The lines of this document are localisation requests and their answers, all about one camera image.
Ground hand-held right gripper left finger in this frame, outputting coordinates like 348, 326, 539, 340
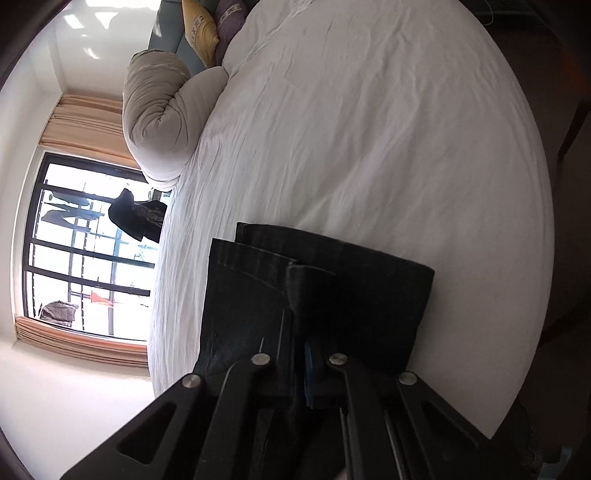
60, 308, 298, 480

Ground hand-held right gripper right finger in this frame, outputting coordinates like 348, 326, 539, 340
302, 339, 505, 480

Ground black denim pants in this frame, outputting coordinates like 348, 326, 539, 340
191, 222, 435, 480

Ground hanging dark jacket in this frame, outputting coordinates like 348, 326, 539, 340
108, 188, 168, 243

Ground black framed window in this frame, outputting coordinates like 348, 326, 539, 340
23, 152, 163, 341

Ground hanging grey quilted jacket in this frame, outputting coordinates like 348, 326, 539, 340
39, 300, 78, 326

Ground bed with white sheet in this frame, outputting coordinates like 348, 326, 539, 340
147, 0, 556, 439

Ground hanging dark trousers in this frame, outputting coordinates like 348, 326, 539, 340
41, 196, 103, 230

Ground rolled grey white duvet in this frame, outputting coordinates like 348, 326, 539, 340
122, 50, 230, 193

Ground yellow patterned pillow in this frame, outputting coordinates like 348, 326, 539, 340
181, 0, 221, 68

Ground purple patterned pillow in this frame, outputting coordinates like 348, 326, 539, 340
215, 0, 251, 64

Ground teal headboard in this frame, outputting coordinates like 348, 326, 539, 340
148, 0, 208, 77

